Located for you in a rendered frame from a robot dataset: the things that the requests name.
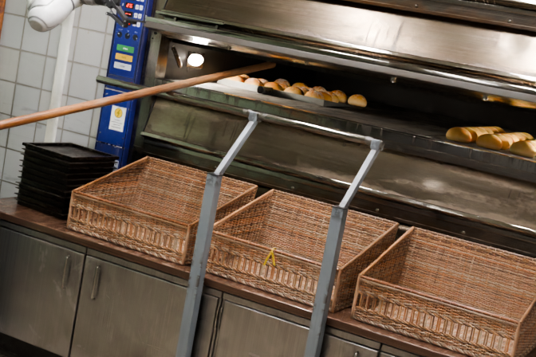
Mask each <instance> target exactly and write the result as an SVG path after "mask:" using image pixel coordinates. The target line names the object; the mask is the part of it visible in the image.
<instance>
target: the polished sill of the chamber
mask: <svg viewBox="0 0 536 357"><path fill-rule="evenodd" d="M173 82H175V81H172V80H165V79H158V78H155V80H154V85H153V87H155V86H159V85H162V84H169V83H173ZM170 92H177V93H180V94H184V95H188V96H194V97H198V98H202V99H205V100H212V101H215V102H219V103H223V104H229V105H233V106H237V107H240V108H247V109H251V110H255V111H258V112H265V113H269V114H272V115H276V116H282V117H286V118H290V119H293V120H300V121H304V122H307V123H311V124H317V125H321V126H325V127H328V128H335V129H339V130H342V131H349V132H352V133H357V134H360V135H366V136H370V137H374V138H378V139H384V140H387V141H392V142H395V143H402V144H405V145H409V146H413V147H419V148H423V149H427V150H430V151H437V152H440V153H444V154H448V155H454V156H458V157H462V158H465V159H472V160H475V161H480V162H483V163H489V164H493V165H497V166H501V167H507V168H510V169H515V170H518V171H525V172H528V173H532V174H536V161H533V160H529V159H522V158H519V157H514V156H511V155H504V154H500V153H496V152H493V151H486V150H482V149H478V148H474V147H468V146H464V145H460V144H457V143H450V142H446V141H443V140H438V139H432V138H428V137H424V136H420V135H413V134H410V133H406V132H402V131H396V130H392V129H388V128H384V127H377V126H374V125H370V124H363V123H360V122H356V121H352V120H346V119H342V118H338V117H334V116H327V115H323V114H320V113H316V112H309V111H306V110H301V109H298V108H291V107H287V106H284V105H280V104H273V103H270V102H265V101H262V100H256V99H251V98H247V97H244V96H237V95H233V94H230V93H225V92H219V91H215V90H211V89H208V88H201V87H197V86H191V87H187V88H181V89H177V90H174V91H170Z"/></svg>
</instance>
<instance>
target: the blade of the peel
mask: <svg viewBox="0 0 536 357"><path fill-rule="evenodd" d="M217 83H218V84H224V85H229V86H232V87H236V88H243V89H247V90H251V91H255V92H257V88H258V86H257V85H253V84H247V83H243V82H239V81H235V80H228V79H222V80H218V82H217ZM271 95H273V96H280V97H284V98H288V99H291V100H298V101H302V102H306V103H310V104H317V105H321V106H334V107H354V106H350V105H347V104H339V103H335V102H332V101H327V100H322V99H318V98H314V97H310V96H303V95H299V94H295V93H291V92H284V91H280V90H277V89H273V91H272V94H271Z"/></svg>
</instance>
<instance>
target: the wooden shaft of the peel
mask: <svg viewBox="0 0 536 357"><path fill-rule="evenodd" d="M275 66H276V63H274V62H269V61H267V62H264V63H260V64H256V65H249V66H246V67H241V68H238V69H232V70H227V71H223V72H220V73H213V74H209V75H206V76H199V77H195V78H191V79H187V80H181V81H176V82H173V83H169V84H162V85H159V86H155V87H151V88H144V89H141V90H136V91H133V92H126V93H122V94H119V95H115V96H108V97H104V98H100V99H96V100H90V101H86V102H82V103H79V104H71V105H68V106H64V107H60V108H54V109H50V110H46V111H42V112H35V113H31V114H28V115H24V116H17V117H14V118H9V119H6V120H0V130H3V129H7V128H13V127H17V126H21V125H24V124H31V123H34V122H38V121H42V120H48V119H52V118H56V117H59V116H66V115H69V114H73V113H77V112H83V111H87V110H90V109H94V108H100V107H104V106H108V105H111V104H118V103H121V102H125V101H129V100H135V99H139V98H142V97H146V96H153V95H156V94H160V93H164V92H170V91H174V90H177V89H181V88H187V87H191V86H195V85H198V84H205V83H208V82H212V81H216V80H222V79H226V78H229V77H236V76H239V75H243V74H247V73H253V72H257V71H261V70H264V69H271V68H274V67H275Z"/></svg>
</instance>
